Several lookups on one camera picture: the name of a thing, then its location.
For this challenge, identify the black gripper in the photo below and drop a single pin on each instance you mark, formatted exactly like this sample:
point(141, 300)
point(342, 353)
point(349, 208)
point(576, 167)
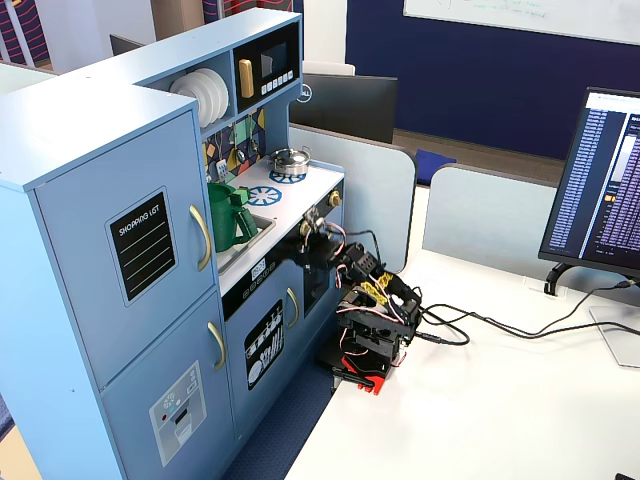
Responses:
point(314, 248)

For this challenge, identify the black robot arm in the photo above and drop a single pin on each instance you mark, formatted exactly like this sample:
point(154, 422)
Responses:
point(387, 310)

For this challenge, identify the silver pot lid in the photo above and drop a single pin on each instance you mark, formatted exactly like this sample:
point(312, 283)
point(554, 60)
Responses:
point(289, 157)

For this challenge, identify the gold oven knob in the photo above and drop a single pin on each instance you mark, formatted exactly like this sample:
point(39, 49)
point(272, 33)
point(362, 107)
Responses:
point(334, 199)
point(305, 228)

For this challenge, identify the oven door with black window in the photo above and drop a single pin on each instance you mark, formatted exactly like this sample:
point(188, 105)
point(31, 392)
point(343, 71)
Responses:
point(315, 296)

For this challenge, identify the silver toy sink basin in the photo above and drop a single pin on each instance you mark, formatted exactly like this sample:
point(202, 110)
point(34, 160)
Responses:
point(260, 227)

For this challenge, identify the grey desk divider panel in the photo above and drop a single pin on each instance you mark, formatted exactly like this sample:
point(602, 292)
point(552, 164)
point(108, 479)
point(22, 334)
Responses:
point(490, 215)
point(370, 200)

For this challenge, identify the silver toy pot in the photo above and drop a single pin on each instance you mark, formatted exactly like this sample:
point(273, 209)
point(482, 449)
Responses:
point(290, 168)

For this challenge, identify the green toy pitcher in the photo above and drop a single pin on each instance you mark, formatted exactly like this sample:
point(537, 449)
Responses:
point(222, 220)

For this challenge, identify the hanging toy spoon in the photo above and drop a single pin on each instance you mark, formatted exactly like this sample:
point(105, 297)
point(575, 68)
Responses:
point(241, 152)

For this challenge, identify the white slotted toy spatula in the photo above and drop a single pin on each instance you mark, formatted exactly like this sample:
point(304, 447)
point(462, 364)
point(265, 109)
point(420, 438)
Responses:
point(221, 170)

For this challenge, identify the blue seat cushion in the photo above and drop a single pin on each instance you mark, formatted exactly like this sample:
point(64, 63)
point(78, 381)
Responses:
point(432, 162)

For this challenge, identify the black Dell monitor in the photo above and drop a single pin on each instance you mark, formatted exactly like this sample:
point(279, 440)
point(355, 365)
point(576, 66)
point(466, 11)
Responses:
point(345, 107)

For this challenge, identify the blue dishwasher door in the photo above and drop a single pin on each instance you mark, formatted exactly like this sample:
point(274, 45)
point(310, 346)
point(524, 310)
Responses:
point(237, 405)

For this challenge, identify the white toy plate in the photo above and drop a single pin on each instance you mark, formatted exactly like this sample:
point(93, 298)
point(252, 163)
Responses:
point(225, 97)
point(206, 100)
point(182, 86)
point(216, 100)

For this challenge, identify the white box behind monitor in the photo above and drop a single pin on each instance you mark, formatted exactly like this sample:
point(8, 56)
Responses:
point(327, 68)

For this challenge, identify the black toy microwave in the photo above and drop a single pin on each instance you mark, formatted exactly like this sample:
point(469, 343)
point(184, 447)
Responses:
point(272, 60)

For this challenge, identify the blue freezer door with dispenser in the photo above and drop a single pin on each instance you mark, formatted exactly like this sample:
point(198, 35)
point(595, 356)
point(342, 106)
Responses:
point(140, 375)

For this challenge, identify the blue fridge door with list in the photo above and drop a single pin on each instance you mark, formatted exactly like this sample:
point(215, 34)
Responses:
point(65, 275)

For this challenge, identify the dark monitor back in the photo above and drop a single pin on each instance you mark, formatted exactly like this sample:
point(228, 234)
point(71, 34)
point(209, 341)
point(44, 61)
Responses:
point(125, 45)

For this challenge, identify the lit computer monitor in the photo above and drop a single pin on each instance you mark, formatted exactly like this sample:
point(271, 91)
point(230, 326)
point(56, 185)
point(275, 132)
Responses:
point(595, 175)

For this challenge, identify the silver monitor stand base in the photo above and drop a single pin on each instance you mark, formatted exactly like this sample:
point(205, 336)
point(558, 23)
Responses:
point(620, 340)

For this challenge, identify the white whiteboard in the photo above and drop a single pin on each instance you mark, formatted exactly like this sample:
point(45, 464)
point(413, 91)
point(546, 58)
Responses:
point(525, 12)

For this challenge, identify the red robot base mount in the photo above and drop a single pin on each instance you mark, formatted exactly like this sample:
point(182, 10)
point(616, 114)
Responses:
point(367, 372)

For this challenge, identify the black monitor stand bracket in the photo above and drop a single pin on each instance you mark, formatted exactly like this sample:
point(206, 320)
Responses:
point(557, 277)

